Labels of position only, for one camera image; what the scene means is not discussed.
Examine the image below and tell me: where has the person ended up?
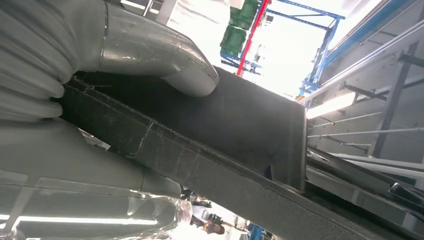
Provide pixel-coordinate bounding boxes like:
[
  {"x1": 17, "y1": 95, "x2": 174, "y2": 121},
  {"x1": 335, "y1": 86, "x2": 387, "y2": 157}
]
[{"x1": 189, "y1": 194, "x2": 250, "y2": 237}]

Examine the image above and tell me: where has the red pole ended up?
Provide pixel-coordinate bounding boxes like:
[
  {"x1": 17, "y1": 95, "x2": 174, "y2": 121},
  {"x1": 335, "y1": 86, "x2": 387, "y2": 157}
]
[{"x1": 235, "y1": 0, "x2": 270, "y2": 78}]

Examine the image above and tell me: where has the blue steel shelf rack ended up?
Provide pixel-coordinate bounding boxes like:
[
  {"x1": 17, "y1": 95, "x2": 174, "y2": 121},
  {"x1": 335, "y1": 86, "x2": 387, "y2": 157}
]
[{"x1": 220, "y1": 0, "x2": 346, "y2": 98}]

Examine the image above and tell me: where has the green plastic crate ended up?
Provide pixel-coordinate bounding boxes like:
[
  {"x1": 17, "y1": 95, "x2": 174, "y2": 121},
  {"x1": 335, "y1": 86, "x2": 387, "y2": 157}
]
[
  {"x1": 228, "y1": 0, "x2": 263, "y2": 31},
  {"x1": 219, "y1": 25, "x2": 248, "y2": 58}
]

